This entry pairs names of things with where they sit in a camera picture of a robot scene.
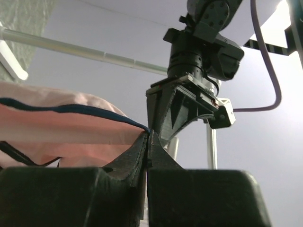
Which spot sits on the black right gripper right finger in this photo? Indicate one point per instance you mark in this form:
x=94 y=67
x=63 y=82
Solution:
x=180 y=197

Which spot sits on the pink underwear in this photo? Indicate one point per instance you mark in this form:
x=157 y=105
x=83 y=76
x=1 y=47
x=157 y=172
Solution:
x=48 y=127

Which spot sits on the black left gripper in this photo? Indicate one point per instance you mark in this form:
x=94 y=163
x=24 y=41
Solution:
x=180 y=101

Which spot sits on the white metal clothes rack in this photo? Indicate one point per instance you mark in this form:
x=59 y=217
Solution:
x=12 y=65

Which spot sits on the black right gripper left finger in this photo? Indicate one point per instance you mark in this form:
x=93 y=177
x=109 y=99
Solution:
x=109 y=196

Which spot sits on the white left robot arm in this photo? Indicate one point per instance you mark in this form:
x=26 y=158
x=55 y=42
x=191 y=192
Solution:
x=199 y=54

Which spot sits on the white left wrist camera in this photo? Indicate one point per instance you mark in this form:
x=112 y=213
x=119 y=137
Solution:
x=224 y=117

